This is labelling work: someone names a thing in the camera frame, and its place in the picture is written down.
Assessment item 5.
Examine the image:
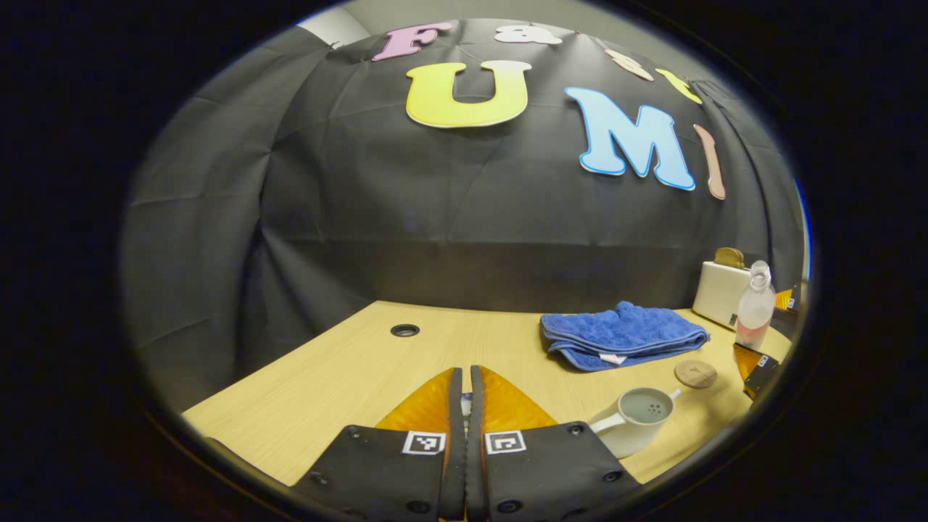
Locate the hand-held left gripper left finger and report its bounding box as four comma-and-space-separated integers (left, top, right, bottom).
290, 366, 465, 522

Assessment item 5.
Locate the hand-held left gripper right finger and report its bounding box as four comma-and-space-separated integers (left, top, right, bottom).
468, 365, 642, 522

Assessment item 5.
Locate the clear water bottle pink label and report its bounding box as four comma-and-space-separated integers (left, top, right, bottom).
734, 260, 776, 351

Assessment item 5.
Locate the round wooden coaster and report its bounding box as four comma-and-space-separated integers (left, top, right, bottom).
674, 360, 718, 389

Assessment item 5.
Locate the white ceramic teacup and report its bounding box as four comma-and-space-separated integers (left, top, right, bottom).
589, 386, 682, 459

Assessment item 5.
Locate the white toaster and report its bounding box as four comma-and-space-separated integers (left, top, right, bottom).
692, 261, 755, 331

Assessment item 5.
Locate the blue folded towel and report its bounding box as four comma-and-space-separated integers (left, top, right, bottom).
540, 301, 711, 372

